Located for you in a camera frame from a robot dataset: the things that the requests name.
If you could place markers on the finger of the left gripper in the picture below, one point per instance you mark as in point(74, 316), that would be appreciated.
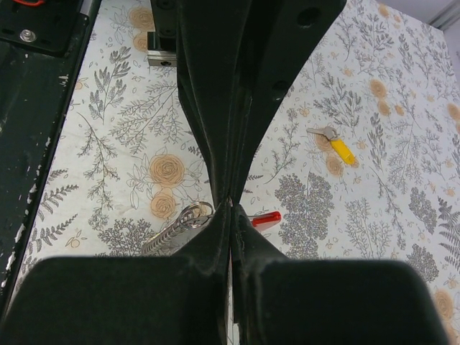
point(280, 36)

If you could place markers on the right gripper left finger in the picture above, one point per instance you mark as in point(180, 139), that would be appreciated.
point(180, 299)

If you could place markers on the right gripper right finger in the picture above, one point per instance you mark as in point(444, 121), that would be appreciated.
point(278, 300)

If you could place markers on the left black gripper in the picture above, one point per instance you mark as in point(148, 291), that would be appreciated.
point(209, 35)

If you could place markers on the red grey key organizer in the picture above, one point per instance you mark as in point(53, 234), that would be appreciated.
point(197, 216)

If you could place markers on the orange tag key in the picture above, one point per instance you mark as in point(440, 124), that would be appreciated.
point(336, 143)

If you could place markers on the floral table mat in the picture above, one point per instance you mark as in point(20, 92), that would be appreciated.
point(127, 163)

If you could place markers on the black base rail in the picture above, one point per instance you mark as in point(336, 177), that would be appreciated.
point(42, 48)

